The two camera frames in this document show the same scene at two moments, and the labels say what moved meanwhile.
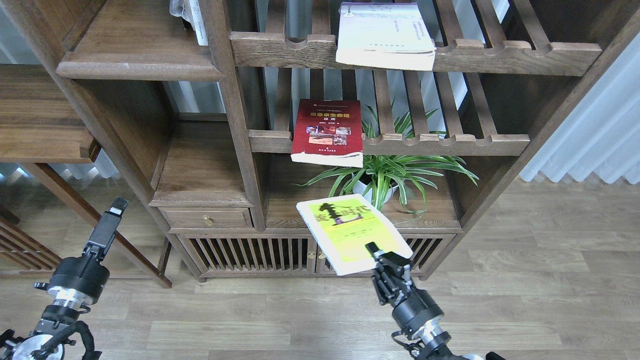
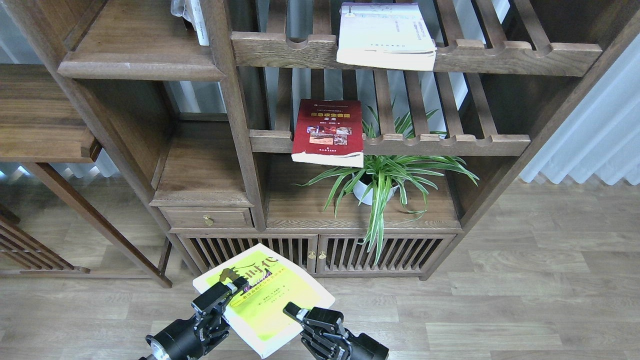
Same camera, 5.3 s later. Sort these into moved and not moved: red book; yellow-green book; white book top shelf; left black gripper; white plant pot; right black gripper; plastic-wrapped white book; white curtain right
Moved: yellow-green book; left black gripper; right black gripper
Not moved: white plant pot; red book; white curtain right; plastic-wrapped white book; white book top shelf
